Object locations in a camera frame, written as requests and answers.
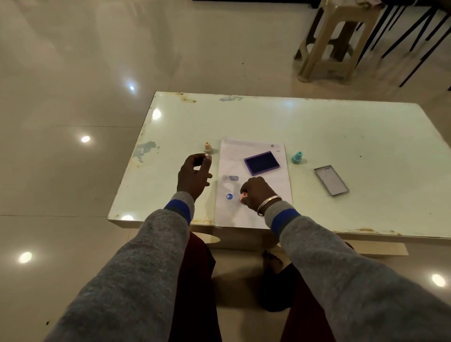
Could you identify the person's right hand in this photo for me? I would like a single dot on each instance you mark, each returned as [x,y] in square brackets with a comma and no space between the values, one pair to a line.
[258,192]

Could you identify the person's left hand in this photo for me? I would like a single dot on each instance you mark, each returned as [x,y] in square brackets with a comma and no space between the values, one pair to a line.
[190,178]

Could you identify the person's right fingers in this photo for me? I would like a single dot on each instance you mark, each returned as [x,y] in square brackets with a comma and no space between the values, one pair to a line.
[248,188]

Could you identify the person's left fingers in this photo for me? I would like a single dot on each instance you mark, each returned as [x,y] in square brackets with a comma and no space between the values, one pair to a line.
[201,161]

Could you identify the small pink stamp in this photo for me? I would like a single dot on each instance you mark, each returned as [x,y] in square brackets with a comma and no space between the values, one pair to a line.
[242,198]

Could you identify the person's right forearm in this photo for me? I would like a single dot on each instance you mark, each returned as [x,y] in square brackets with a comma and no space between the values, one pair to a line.
[345,278]

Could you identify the person's left forearm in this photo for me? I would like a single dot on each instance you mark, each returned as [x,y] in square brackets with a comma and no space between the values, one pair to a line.
[141,267]

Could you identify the small beige stamp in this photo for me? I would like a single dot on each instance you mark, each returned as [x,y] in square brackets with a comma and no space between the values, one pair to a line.
[208,146]

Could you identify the blue ink pad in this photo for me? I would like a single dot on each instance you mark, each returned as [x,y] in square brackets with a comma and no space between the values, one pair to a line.
[261,163]

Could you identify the white paper sheet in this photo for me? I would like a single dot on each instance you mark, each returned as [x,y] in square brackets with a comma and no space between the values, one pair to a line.
[230,165]

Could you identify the small teal stamp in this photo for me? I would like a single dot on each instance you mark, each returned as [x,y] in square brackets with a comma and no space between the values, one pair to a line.
[297,157]

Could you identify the person's right foot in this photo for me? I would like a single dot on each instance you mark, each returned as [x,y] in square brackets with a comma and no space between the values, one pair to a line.
[273,267]

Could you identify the black smartphone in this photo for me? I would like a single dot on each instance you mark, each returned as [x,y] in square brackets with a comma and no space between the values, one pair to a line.
[331,180]

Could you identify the person's left leg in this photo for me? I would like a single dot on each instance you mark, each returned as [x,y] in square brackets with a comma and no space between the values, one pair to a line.
[195,289]

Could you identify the person's leg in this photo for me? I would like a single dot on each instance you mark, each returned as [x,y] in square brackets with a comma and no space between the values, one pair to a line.
[306,317]
[195,289]

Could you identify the person's right leg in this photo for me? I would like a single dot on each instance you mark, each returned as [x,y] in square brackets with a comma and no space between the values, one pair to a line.
[306,317]

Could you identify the beige plastic stool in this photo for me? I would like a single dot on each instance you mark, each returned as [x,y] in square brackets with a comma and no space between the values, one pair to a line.
[340,38]

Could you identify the black metal chair legs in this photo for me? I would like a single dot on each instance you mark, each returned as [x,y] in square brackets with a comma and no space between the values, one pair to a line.
[405,33]

